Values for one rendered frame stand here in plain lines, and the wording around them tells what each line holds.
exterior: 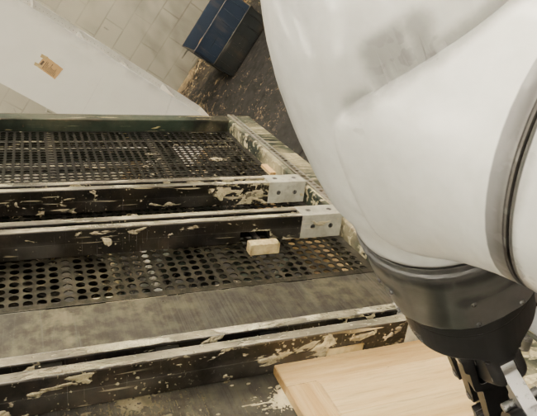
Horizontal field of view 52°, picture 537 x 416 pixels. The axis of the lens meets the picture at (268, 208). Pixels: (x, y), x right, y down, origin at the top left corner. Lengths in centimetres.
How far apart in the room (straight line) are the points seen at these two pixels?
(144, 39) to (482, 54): 577
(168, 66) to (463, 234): 585
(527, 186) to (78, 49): 433
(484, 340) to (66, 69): 426
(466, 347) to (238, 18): 478
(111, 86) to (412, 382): 379
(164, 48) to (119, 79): 153
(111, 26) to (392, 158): 569
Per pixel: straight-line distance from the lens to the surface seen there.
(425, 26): 18
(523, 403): 36
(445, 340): 33
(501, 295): 29
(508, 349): 34
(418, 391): 105
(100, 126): 232
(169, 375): 96
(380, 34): 18
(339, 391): 100
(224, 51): 500
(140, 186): 158
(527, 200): 17
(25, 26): 441
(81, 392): 95
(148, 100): 458
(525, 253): 18
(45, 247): 135
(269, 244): 139
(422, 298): 28
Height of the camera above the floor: 189
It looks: 32 degrees down
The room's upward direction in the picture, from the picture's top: 60 degrees counter-clockwise
